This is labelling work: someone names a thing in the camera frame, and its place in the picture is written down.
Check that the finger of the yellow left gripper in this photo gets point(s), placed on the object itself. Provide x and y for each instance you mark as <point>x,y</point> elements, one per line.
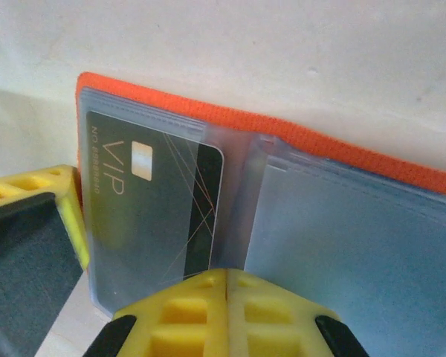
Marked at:
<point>26,253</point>

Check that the orange card holder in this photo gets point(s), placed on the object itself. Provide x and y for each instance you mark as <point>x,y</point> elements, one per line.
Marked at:
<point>319,223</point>

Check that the black VIP card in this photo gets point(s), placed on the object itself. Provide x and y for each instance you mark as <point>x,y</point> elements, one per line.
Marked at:
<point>148,215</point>

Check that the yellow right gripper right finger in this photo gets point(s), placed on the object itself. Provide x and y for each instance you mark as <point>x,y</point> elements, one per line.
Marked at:
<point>275,323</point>

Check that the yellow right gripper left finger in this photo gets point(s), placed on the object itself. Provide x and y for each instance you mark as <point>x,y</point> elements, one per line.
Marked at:
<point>186,323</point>

